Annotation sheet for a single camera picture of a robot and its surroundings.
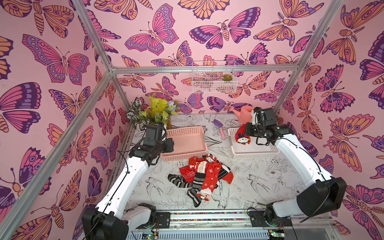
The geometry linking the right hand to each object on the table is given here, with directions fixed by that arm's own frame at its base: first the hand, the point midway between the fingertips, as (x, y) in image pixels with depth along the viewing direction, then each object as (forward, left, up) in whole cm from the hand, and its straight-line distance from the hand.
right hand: (247, 127), depth 82 cm
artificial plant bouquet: (+13, +52, -1) cm, 54 cm away
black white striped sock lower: (-30, +30, -20) cm, 47 cm away
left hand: (-9, +41, -2) cm, 42 cm away
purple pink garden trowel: (+21, +11, -22) cm, 33 cm away
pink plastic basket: (+8, +34, -27) cm, 45 cm away
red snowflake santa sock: (-24, +20, -16) cm, 35 cm away
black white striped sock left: (-23, +38, -20) cm, 49 cm away
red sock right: (-20, +10, -21) cm, 31 cm away
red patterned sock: (-18, +33, -19) cm, 42 cm away
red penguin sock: (-3, +3, -5) cm, 7 cm away
